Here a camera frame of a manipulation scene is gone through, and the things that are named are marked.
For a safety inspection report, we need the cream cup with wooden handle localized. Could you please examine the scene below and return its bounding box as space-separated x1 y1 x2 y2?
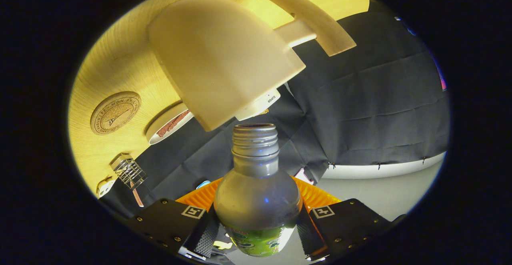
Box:
146 0 357 132

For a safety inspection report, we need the white divided dish of beans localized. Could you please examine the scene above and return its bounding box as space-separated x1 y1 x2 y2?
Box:
96 176 117 197

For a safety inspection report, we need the silver bottle with green label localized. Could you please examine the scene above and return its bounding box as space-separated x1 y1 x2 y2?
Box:
213 123 302 257

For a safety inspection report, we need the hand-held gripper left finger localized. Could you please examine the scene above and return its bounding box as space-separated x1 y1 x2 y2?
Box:
126 177 222 261

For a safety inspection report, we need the round cork coaster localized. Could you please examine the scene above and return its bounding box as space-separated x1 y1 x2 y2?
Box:
90 91 142 136

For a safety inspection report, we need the thin pink stick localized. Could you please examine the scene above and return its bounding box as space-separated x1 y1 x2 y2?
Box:
131 187 144 208

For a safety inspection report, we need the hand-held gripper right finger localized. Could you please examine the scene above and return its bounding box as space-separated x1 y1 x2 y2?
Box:
294 176 406 262

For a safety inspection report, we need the white oval plate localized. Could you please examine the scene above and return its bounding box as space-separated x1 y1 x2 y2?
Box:
145 102 195 145

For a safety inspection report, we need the square wire mesh holder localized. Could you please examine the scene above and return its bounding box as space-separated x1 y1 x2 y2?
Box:
109 153 148 190

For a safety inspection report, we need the white toaster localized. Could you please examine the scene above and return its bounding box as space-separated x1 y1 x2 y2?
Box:
234 89 282 121

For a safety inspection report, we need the wooden table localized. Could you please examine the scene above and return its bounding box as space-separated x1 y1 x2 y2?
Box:
67 0 370 197

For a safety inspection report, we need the red meat slice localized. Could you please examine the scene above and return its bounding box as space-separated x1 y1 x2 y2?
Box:
157 121 176 137
170 111 191 127

